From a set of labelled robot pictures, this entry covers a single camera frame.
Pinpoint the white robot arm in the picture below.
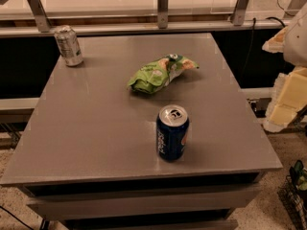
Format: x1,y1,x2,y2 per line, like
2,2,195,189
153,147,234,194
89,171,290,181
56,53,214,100
283,4,307,67

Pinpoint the green rice chip bag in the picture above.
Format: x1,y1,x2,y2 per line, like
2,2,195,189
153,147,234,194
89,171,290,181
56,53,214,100
127,54,199,94

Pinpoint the blue Pepsi can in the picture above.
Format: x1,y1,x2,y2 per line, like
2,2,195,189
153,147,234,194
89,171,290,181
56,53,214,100
156,104,190,161

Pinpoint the grey drawer cabinet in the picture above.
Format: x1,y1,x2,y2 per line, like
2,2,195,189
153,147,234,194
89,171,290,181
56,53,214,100
1,34,281,230

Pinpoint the white silver soda can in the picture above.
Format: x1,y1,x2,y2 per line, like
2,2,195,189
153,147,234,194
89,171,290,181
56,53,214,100
54,25,83,66

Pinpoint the middle metal bracket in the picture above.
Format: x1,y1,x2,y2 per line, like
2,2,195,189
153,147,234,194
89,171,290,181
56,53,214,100
157,0,168,29

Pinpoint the metal bracket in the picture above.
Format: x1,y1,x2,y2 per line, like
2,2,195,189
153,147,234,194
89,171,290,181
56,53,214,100
157,0,168,29
230,0,249,26
27,0,51,33

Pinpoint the left metal bracket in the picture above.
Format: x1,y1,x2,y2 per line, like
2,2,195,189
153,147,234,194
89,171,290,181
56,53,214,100
27,0,51,33

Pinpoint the right metal bracket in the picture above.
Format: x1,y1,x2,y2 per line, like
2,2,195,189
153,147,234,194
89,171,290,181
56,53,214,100
230,0,249,26

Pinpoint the black cable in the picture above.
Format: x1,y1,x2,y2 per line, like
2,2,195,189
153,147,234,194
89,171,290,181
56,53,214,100
240,16,287,79

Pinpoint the white counter with rail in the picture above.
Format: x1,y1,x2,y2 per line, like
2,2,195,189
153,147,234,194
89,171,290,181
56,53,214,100
0,0,291,38

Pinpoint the black wire basket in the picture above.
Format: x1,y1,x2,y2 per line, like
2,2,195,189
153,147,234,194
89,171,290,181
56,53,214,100
277,160,307,230

